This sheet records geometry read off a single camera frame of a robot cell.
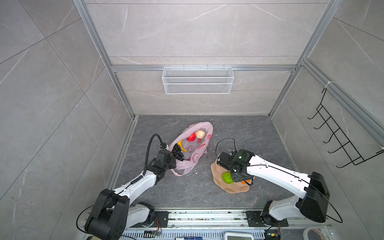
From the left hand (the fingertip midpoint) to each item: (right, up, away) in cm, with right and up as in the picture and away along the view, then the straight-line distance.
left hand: (171, 155), depth 89 cm
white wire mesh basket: (+16, +50, +11) cm, 53 cm away
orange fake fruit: (+36, -7, -25) cm, 44 cm away
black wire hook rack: (+82, +8, -25) cm, 86 cm away
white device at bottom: (+34, -32, -23) cm, 52 cm away
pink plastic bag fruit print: (+14, +2, +10) cm, 18 cm away
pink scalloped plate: (+35, -17, -8) cm, 40 cm away
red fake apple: (+12, +10, +11) cm, 19 cm away
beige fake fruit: (+18, +12, +12) cm, 25 cm away
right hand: (+39, -8, -12) cm, 41 cm away
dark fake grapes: (+2, +2, +4) cm, 5 cm away
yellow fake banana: (+4, +6, +11) cm, 13 cm away
